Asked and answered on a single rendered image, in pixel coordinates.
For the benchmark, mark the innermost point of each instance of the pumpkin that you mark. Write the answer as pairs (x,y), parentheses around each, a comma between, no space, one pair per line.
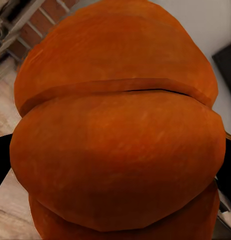
(118,139)

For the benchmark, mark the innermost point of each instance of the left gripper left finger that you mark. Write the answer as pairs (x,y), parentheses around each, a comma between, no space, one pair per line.
(5,164)

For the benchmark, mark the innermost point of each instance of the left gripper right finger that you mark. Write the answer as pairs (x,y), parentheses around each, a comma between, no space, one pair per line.
(224,174)

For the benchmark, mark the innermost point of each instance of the wood fireplace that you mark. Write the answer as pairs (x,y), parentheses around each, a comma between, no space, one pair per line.
(13,15)

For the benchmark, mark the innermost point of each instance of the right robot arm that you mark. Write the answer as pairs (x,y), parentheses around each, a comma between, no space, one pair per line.
(220,188)

